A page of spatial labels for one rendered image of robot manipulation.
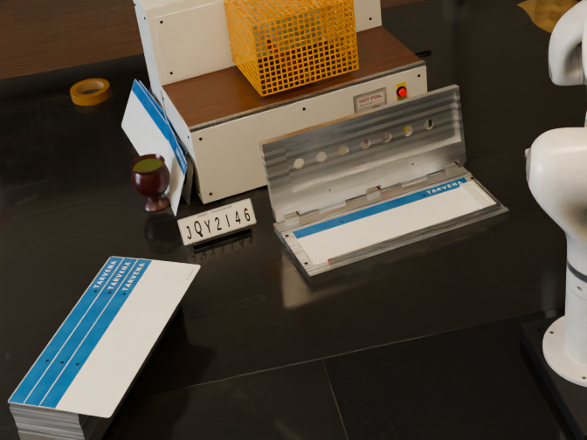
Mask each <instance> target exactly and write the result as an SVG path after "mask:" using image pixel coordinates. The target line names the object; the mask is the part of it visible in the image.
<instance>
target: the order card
mask: <svg viewBox="0 0 587 440"><path fill-rule="evenodd" d="M177 222H178V225H179V229H180V231H181V235H182V238H183V243H184V245H187V244H192V243H195V242H198V241H201V240H204V239H206V238H210V237H215V236H217V235H220V234H223V233H226V232H229V231H232V230H236V229H240V228H243V227H246V226H248V225H251V224H255V223H257V222H256V218H255V215H254V212H253V208H252V202H251V199H250V198H248V199H245V200H242V201H239V202H236V203H231V204H228V205H225V206H222V207H219V208H216V209H213V210H208V211H205V212H202V213H199V214H196V215H194V216H190V217H185V218H183V219H179V220H177Z"/></svg>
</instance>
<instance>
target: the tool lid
mask: <svg viewBox="0 0 587 440"><path fill-rule="evenodd" d="M427 120H432V125H431V127H429V128H425V122H426V121H427ZM407 126H410V127H411V132H410V133H409V134H407V135H405V134H404V133H403V131H404V128H405V127H407ZM384 133H390V138H389V139H388V140H387V141H383V140H382V136H383V134H384ZM363 139H368V140H369V144H368V146H367V147H366V148H361V146H360V143H361V141H362V140H363ZM343 145H345V146H347V151H346V153H345V154H343V155H340V154H339V152H338V150H339V148H340V147H341V146H343ZM259 146H260V151H261V156H262V161H263V165H264V170H265V174H266V182H267V187H268V192H269V196H270V201H271V205H272V210H273V218H274V219H275V221H276V222H278V221H280V220H283V219H285V218H284V215H285V214H289V213H292V212H295V211H297V212H298V213H299V214H302V213H306V212H309V211H311V210H316V209H318V210H319V212H318V213H319V214H320V213H323V212H326V211H329V210H333V209H336V208H340V207H342V206H345V205H346V202H345V200H347V199H350V198H353V197H356V196H360V195H363V194H367V193H366V189H369V188H372V187H376V186H378V187H379V188H380V189H383V188H386V187H389V186H391V185H394V184H398V183H401V186H400V187H401V188H403V187H406V186H409V185H412V184H414V183H417V182H422V181H425V180H427V175H428V174H430V173H433V172H436V171H439V170H442V169H445V164H448V163H451V162H457V163H458V164H461V163H464V162H466V146H465V138H464V129H463V120H462V112H461V104H460V95H459V86H457V85H452V86H447V87H443V88H440V89H438V90H434V91H431V92H428V93H423V94H419V95H417V96H413V97H410V98H408V99H404V100H399V101H396V102H393V103H390V104H387V105H383V106H380V107H375V108H372V109H369V110H366V111H363V112H360V113H354V114H351V115H349V116H345V117H342V118H339V119H336V120H331V121H328V122H324V123H321V124H319V125H315V126H312V127H307V128H304V129H301V130H298V131H294V132H292V133H289V134H283V135H280V136H277V137H274V138H271V139H268V140H265V141H260V142H259ZM320 152H324V153H325V158H324V159H323V160H322V161H317V159H316V156H317V155H318V154H319V153H320ZM297 159H302V160H303V164H302V166H301V167H299V168H296V167H295V166H294V162H295V161H296V160H297Z"/></svg>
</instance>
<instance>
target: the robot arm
mask: <svg viewBox="0 0 587 440"><path fill-rule="evenodd" d="M581 42H582V45H581V46H577V45H578V44H579V43H581ZM548 62H549V76H550V78H551V80H552V82H553V83H555V84H556V85H559V86H575V85H587V0H582V1H581V2H579V3H577V4H576V5H575V6H573V7H572V8H571V9H570V10H568V11H567V12H566V13H565V14H564V15H563V16H562V17H561V18H560V20H559V21H558V22H557V24H556V26H555V28H554V30H553V32H552V34H551V38H550V41H549V61H548ZM526 174H527V176H526V178H527V181H528V186H529V188H530V190H531V192H532V195H533V196H534V198H535V200H536V201H537V202H538V203H539V205H540V206H541V207H542V208H543V210H544V211H545V212H546V213H547V214H548V215H549V216H550V217H551V218H552V219H553V220H554V221H555V222H556V223H557V224H558V225H559V226H560V227H561V228H562V229H563V230H564V232H565V235H566V238H567V271H566V297H565V316H563V317H562V318H560V319H558V320H556V321H555V322H554V323H553V324H552V325H551V326H550V327H549V328H548V330H547V331H546V333H545V334H544V338H543V344H542V351H543V354H544V358H545V359H546V361H547V363H548V364H549V365H550V367H551V368H552V369H553V370H554V371H555V372H556V373H558V374H559V375H560V376H561V377H563V378H564V379H566V380H568V381H570V382H574V383H575V384H577V385H581V386H584V387H587V113H586V117H585V124H584V127H566V128H557V129H552V130H549V131H547V132H545V133H543V134H541V135H540V136H539V137H538V138H537V139H536V140H535V141H534V143H533V144H532V146H531V148H530V149H529V150H528V156H527V161H526Z"/></svg>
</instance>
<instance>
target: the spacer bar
mask: <svg viewBox="0 0 587 440"><path fill-rule="evenodd" d="M459 188H460V189H461V190H462V191H463V192H464V193H465V194H466V195H467V196H468V197H469V199H470V200H471V201H472V202H473V203H474V204H475V205H476V206H477V207H478V208H479V209H483V208H486V207H488V206H491V205H495V204H496V202H495V201H494V200H493V199H492V198H491V197H490V196H489V195H488V194H486V193H485V192H484V191H483V190H482V189H481V188H480V187H479V186H478V185H477V184H476V183H475V182H474V181H470V182H465V183H462V184H460V185H459Z"/></svg>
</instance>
